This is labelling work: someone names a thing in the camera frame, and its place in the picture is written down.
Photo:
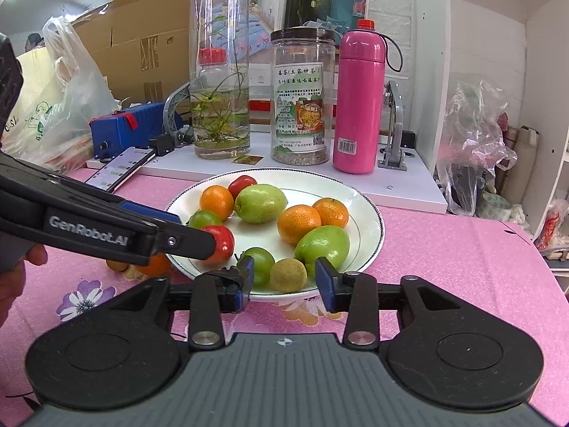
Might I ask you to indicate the red snack packet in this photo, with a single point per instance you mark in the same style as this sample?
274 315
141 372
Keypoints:
553 224

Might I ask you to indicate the wall poster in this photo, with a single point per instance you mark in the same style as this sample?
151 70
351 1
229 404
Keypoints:
266 18

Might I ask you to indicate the tall glass vase with plants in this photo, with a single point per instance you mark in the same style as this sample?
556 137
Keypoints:
222 142

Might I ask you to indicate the small golden card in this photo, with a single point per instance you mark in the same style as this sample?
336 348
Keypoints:
242 159

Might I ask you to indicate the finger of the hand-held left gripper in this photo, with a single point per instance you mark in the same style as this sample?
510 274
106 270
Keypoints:
149 212
186 242

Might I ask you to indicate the white plate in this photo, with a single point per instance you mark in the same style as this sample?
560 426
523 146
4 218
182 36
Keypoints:
266 236

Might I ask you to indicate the blue plastic box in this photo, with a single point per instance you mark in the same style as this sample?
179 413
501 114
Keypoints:
142 120

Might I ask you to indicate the clear bottle with red cap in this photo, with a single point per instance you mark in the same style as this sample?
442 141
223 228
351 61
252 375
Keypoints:
212 55

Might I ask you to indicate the white shelf unit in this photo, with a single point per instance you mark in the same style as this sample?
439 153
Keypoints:
546 98

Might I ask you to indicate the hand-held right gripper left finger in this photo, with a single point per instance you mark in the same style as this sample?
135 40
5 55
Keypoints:
246 282

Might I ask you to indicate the green tomato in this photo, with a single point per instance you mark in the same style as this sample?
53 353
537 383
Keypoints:
204 219
262 264

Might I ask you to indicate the crumpled clear plastic bag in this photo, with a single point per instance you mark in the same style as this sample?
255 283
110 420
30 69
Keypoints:
471 111

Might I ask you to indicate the pink floral tablecloth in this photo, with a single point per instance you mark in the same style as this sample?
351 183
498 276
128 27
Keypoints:
444 253

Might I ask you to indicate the cardboard boxes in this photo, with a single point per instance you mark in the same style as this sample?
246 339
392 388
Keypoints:
124 31

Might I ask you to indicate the white machine base board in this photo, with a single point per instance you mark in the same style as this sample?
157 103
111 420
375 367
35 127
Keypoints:
400 187

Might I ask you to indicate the grey metal lever bracket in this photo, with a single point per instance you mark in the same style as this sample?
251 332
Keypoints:
395 111

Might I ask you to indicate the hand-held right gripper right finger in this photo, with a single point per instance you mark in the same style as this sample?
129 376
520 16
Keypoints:
326 284

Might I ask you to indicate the small red tomato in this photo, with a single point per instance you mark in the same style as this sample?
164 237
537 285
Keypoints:
221 243
242 185

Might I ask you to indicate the clear plastic jar dark lid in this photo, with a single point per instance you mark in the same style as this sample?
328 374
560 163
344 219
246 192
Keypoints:
302 53

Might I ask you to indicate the large green jujube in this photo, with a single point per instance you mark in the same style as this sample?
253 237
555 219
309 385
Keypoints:
260 203
322 244

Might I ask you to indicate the black smartphone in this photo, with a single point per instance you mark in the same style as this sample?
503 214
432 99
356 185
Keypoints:
120 169

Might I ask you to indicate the cream tote bag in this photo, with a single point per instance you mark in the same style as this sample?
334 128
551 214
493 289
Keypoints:
35 98

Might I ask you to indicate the small orange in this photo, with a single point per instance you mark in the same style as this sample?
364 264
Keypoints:
217 202
330 212
153 268
298 223

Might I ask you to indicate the white plastic shopping bag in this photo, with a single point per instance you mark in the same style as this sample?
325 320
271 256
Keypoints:
80 98

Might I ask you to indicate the pink thermos bottle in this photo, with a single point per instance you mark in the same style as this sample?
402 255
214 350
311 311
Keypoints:
355 111

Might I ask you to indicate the person's left hand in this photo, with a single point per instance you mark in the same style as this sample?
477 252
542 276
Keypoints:
13 293

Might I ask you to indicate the brown longan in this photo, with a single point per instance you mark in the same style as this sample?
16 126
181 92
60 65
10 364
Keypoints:
118 266
288 275

